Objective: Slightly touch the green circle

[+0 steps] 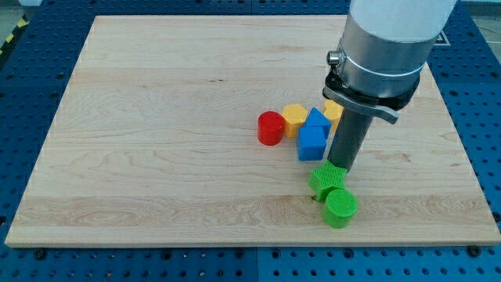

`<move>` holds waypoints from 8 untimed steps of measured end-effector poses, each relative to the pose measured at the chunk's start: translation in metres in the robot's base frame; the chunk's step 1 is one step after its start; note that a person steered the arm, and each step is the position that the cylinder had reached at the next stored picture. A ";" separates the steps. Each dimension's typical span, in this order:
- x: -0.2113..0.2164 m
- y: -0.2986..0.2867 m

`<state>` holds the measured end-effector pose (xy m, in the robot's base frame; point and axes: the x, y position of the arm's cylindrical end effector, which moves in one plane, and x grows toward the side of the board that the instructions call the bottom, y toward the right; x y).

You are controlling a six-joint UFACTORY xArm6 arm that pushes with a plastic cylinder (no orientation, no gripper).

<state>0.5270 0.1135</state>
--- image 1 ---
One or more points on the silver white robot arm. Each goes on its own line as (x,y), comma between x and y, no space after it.
(376,66)

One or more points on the red cylinder block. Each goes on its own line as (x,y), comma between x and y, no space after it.
(270,128)

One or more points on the yellow hexagon block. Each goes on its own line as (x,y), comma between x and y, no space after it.
(294,116)

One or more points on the blue cube block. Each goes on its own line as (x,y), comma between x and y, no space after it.
(311,143)

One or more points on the blue triangle block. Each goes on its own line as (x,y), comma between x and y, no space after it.
(316,118)

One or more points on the green star block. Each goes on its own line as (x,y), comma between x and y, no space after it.
(325,179)

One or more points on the yellow block behind tool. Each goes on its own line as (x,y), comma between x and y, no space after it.
(332,111)

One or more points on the wooden board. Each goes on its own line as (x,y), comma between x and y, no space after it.
(154,145)

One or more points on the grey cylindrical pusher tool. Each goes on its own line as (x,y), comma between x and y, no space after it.
(348,138)

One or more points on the green cylinder block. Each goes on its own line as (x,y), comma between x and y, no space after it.
(340,207)

